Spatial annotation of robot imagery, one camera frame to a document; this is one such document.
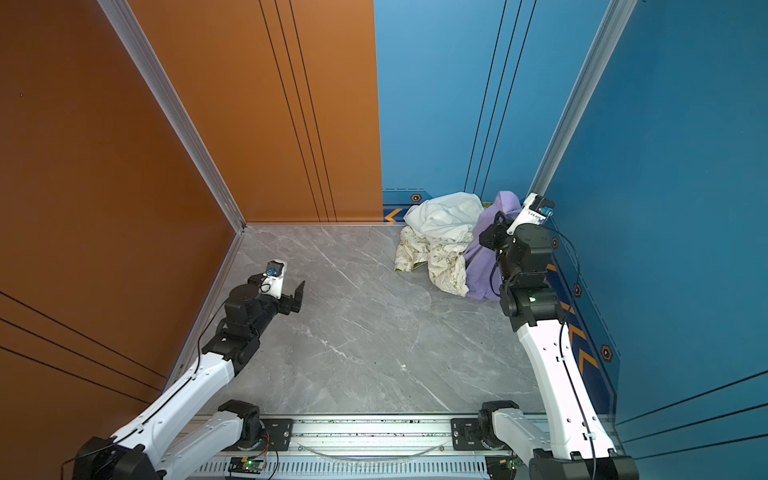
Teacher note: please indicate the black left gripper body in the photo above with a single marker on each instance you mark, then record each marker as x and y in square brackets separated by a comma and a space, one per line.
[285, 305]

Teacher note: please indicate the right green circuit board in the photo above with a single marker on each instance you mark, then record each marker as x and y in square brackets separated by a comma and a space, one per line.
[511, 463]

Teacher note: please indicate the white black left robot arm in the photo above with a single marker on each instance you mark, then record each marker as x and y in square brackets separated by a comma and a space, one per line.
[147, 447]

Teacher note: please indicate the cream cloth with green print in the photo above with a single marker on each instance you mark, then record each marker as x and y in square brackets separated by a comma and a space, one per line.
[442, 256]

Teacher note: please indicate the aluminium corner post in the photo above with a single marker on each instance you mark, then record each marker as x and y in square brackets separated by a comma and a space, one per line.
[129, 31]
[606, 39]

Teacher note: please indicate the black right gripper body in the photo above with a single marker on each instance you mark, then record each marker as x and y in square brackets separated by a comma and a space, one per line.
[498, 238]

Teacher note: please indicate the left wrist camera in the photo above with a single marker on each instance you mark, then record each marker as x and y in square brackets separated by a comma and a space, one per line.
[275, 269]

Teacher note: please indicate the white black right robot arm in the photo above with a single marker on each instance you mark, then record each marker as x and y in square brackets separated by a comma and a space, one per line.
[576, 446]

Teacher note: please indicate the green circuit board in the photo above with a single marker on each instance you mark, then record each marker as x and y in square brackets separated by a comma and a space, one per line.
[511, 463]
[246, 465]

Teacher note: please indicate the left green circuit board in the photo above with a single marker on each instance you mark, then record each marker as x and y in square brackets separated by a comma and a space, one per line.
[246, 465]

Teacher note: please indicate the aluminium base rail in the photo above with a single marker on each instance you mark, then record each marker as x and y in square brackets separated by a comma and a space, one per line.
[370, 446]

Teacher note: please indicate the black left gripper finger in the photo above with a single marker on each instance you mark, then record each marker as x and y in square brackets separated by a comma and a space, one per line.
[259, 280]
[297, 299]

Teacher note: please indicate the lavender purple cloth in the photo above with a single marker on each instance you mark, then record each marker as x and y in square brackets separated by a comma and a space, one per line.
[482, 279]

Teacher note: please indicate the right aluminium corner post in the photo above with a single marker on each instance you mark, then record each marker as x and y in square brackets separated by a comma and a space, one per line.
[606, 39]

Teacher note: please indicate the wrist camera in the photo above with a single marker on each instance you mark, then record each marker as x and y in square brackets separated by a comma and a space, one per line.
[536, 210]
[275, 269]

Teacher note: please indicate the left aluminium corner post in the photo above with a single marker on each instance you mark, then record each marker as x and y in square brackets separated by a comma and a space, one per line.
[129, 31]

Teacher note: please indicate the plain white cloth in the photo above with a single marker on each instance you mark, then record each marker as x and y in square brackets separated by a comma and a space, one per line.
[448, 218]

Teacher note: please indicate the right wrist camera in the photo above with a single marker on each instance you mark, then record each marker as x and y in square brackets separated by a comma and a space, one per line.
[536, 210]

